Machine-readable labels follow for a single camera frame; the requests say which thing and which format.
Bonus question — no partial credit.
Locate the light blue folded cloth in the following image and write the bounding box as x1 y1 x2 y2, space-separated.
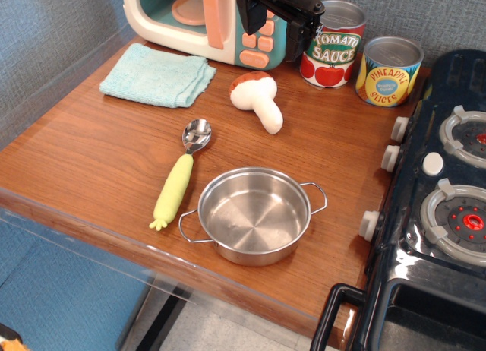
99 43 216 109

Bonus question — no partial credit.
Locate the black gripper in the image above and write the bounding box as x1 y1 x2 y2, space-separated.
236 0 325 62

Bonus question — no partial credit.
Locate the black toy stove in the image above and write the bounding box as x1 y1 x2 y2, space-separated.
311 49 485 350

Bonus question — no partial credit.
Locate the toy microwave oven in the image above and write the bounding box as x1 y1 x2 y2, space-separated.
123 0 289 71

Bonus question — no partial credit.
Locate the spoon with yellow-green handle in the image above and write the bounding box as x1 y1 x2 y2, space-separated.
149 119 212 231

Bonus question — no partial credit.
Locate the plush mushroom toy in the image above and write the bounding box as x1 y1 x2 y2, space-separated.
229 71 284 134

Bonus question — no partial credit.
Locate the small stainless steel pot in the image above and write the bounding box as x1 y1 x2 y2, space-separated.
193 167 328 267

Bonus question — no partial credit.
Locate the tomato sauce can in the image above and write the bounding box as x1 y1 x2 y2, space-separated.
300 0 367 88

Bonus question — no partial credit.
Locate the orange object at corner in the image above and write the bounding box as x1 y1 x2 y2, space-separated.
0 324 30 351

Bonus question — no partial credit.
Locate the pineapple slices can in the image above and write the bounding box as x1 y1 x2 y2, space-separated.
355 36 424 107

